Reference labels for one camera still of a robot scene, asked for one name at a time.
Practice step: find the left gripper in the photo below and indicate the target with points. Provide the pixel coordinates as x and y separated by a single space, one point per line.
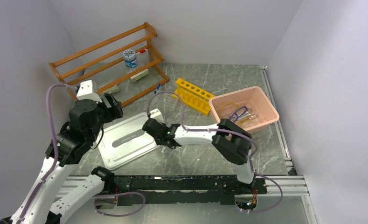
114 111

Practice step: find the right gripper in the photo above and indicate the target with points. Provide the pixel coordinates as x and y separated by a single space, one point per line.
157 142

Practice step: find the white metal tray lid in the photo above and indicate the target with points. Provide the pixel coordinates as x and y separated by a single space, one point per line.
125 141

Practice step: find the clear plastic tube rack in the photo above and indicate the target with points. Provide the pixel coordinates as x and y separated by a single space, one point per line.
167 102

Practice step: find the yellow test tube rack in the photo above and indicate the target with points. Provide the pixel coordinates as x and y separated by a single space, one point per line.
194 96

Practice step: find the pink plastic bin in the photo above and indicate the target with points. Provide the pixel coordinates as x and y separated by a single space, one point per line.
252 97

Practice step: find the tan rubber tubing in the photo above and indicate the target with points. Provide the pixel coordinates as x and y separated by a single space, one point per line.
225 106

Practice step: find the blue safety goggles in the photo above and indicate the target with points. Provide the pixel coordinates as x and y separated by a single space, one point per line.
236 115

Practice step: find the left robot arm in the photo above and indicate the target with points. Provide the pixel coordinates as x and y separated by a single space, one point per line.
75 139

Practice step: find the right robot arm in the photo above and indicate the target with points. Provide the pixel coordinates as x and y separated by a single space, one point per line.
231 141

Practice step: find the orange wooden shelf rack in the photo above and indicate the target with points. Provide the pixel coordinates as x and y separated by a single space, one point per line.
104 64

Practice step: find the white eraser block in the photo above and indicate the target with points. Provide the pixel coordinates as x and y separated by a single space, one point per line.
139 75

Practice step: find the blue white jar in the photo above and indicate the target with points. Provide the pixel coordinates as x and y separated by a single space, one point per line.
130 58

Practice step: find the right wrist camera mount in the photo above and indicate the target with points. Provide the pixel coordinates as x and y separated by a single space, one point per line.
157 115

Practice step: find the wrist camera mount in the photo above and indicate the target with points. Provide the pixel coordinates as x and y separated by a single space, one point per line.
88 90
157 115

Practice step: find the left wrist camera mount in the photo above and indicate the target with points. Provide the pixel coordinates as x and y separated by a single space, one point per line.
88 90

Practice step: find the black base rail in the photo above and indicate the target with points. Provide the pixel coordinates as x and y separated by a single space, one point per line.
221 189

